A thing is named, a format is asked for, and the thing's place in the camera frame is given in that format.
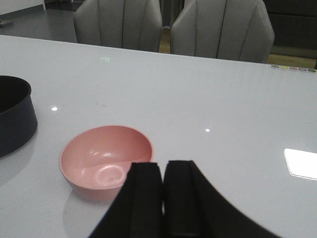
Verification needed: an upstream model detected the coloured sticker strip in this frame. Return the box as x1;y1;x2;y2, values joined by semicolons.
270;64;317;73

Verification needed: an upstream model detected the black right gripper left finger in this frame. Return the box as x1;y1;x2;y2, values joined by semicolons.
89;162;163;238

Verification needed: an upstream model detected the left grey upholstered chair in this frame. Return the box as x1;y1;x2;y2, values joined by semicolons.
73;0;162;52

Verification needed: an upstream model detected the pink bowl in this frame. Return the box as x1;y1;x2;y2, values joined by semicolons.
59;125;154;201

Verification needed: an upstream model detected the dark blue saucepan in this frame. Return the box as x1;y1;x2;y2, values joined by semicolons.
0;75;38;157

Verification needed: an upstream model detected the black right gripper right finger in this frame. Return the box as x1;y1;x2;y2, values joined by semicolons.
163;161;276;238

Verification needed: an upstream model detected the right grey upholstered chair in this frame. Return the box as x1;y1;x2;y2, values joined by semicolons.
170;0;275;63

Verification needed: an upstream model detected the grey upholstered chair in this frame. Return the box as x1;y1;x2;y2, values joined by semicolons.
73;0;162;52
170;0;275;63

